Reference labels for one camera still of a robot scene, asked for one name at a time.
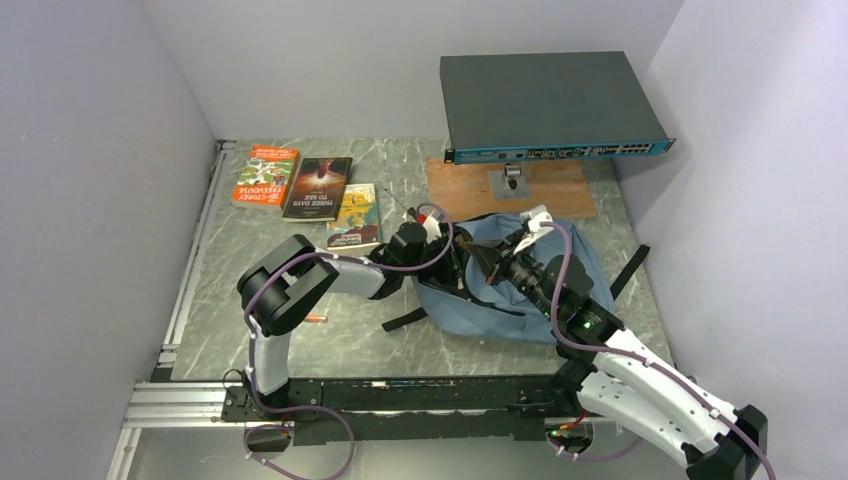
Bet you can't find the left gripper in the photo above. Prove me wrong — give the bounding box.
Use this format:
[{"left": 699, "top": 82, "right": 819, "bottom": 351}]
[{"left": 402, "top": 232, "right": 483, "bottom": 286}]

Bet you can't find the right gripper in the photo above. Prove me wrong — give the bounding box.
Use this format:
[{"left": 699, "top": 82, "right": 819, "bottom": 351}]
[{"left": 466, "top": 228, "right": 560, "bottom": 319}]

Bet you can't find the blue student backpack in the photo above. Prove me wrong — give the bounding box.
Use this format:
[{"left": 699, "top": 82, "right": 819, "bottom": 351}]
[{"left": 382, "top": 214, "right": 650, "bottom": 345}]

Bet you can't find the dark three days book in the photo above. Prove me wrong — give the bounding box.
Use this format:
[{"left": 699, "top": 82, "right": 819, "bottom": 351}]
[{"left": 281, "top": 157, "right": 353, "bottom": 222}]

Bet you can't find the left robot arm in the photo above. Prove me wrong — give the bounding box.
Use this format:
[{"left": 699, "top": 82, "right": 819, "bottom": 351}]
[{"left": 236, "top": 218, "right": 455, "bottom": 420}]

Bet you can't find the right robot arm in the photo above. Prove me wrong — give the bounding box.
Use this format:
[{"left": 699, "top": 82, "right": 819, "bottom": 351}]
[{"left": 465, "top": 240, "right": 776, "bottom": 479}]

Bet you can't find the wooden board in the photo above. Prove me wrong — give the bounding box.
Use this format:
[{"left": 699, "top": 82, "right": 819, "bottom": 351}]
[{"left": 426, "top": 158, "right": 597, "bottom": 221}]

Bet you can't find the yellow black screwdriver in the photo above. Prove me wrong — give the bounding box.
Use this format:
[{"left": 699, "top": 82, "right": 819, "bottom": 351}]
[{"left": 384, "top": 188, "right": 418, "bottom": 222}]

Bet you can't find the yellow teal paperback book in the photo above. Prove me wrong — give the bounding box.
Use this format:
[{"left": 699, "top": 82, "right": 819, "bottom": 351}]
[{"left": 326, "top": 183, "right": 382, "bottom": 257}]

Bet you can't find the orange green treehouse book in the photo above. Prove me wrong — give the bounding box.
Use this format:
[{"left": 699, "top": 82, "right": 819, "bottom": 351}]
[{"left": 231, "top": 144, "right": 300, "bottom": 212}]

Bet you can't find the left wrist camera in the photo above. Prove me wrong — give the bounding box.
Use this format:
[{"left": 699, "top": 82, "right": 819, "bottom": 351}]
[{"left": 406, "top": 207, "right": 445, "bottom": 243}]

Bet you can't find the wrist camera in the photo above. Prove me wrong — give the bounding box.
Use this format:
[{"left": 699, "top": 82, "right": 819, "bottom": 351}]
[
  {"left": 406, "top": 207, "right": 445, "bottom": 243},
  {"left": 512, "top": 204, "right": 553, "bottom": 255}
]

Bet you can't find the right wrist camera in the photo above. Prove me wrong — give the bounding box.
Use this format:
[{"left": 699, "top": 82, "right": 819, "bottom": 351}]
[{"left": 512, "top": 204, "right": 553, "bottom": 255}]

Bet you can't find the metal stand mount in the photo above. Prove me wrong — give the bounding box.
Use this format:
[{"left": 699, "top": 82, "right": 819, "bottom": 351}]
[{"left": 488, "top": 163, "right": 531, "bottom": 200}]

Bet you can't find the grey network switch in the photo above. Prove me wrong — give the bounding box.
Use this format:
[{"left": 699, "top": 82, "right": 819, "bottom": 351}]
[{"left": 440, "top": 51, "right": 675, "bottom": 165}]

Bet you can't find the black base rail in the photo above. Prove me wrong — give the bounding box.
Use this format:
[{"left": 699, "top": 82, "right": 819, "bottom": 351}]
[{"left": 221, "top": 375, "right": 582, "bottom": 446}]

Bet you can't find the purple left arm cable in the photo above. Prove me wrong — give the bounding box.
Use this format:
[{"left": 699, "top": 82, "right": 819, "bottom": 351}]
[{"left": 241, "top": 201, "right": 455, "bottom": 480}]

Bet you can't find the aluminium side rail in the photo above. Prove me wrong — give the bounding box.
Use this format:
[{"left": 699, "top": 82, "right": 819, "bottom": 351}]
[{"left": 150, "top": 140, "right": 236, "bottom": 382}]

